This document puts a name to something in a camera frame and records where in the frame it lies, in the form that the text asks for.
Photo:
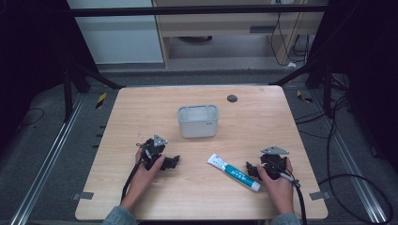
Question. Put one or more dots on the yellow and black tape strip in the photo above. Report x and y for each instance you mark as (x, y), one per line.
(101, 100)
(304, 97)

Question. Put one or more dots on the dark curtain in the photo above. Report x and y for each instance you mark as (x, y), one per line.
(366, 62)
(31, 47)

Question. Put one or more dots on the white plastic container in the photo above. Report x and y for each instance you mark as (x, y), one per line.
(198, 122)

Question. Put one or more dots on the white cabinet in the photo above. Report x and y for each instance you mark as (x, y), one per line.
(119, 37)

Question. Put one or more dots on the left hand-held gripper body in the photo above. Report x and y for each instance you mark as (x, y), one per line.
(152, 150)

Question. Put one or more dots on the person's right hand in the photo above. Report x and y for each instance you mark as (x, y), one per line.
(278, 192)

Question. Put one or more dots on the person's left hand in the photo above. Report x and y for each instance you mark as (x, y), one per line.
(142, 181)

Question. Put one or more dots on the black metal crossbar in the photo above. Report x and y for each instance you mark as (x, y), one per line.
(187, 11)

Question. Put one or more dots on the light wooden desk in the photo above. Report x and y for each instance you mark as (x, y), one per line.
(219, 26)

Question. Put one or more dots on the black metal stand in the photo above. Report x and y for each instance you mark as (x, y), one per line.
(68, 93)
(327, 84)

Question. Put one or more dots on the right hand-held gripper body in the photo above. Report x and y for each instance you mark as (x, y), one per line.
(273, 162)

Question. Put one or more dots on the aluminium floor rail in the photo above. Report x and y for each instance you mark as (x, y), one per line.
(47, 165)
(347, 162)

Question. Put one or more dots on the white and teal toothpaste tube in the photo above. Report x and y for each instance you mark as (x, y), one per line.
(234, 172)

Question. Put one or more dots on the grey tape piece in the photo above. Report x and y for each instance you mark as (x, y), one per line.
(83, 196)
(319, 195)

